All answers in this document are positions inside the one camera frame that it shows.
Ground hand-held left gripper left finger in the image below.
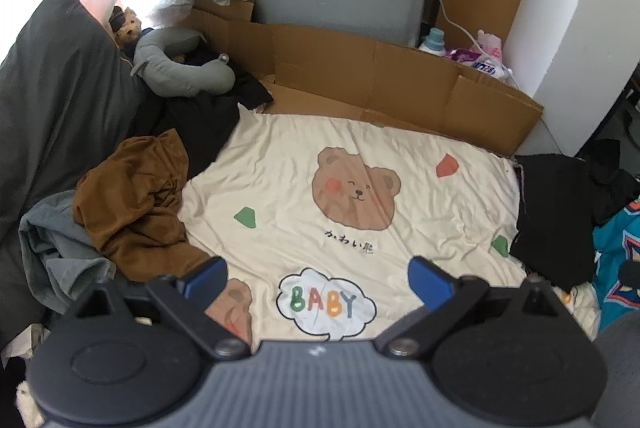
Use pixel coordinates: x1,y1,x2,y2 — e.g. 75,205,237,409
65,256,250,361

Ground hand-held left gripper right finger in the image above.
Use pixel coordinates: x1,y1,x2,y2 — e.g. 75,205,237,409
374,256,571,360

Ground brown printed t-shirt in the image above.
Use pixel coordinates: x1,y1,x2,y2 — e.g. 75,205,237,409
74,129,216,284

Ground folded black fleece garment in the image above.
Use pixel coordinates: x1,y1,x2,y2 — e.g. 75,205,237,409
510,153,601,291

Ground faded blue denim jeans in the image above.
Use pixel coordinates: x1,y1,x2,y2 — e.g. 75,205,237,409
19,190,118,315

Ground crumpled black garment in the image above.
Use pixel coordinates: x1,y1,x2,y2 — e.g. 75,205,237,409
135,43,275,181

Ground cream bear printed blanket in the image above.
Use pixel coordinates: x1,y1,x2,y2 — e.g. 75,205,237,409
177,110,601,344

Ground teal printed garment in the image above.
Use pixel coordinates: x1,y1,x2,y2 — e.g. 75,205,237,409
592,195,640,334

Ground grey neck pillow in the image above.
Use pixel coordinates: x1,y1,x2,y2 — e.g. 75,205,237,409
131,28,237,98

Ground black cloth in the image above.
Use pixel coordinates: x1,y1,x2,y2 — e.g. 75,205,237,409
582,138,640,225

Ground grey cloth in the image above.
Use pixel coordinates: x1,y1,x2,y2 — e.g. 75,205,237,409
597,308,640,428

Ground white fluffy cloth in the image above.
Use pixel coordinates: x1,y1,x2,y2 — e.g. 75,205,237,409
14,378,47,428

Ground flattened brown cardboard box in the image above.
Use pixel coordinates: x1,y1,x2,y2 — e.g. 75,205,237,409
192,0,545,157

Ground purple white packet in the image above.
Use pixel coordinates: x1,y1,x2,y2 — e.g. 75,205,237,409
447,30,516,80

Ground white teal detergent bottle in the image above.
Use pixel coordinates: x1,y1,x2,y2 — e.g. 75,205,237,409
419,28,447,55

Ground dark grey pillow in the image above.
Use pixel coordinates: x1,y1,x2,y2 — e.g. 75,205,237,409
0,0,166,324

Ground brown plush toy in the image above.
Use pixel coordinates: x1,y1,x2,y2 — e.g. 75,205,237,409
110,6,144,51

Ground white cable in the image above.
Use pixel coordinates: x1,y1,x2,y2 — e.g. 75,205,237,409
432,0,521,90

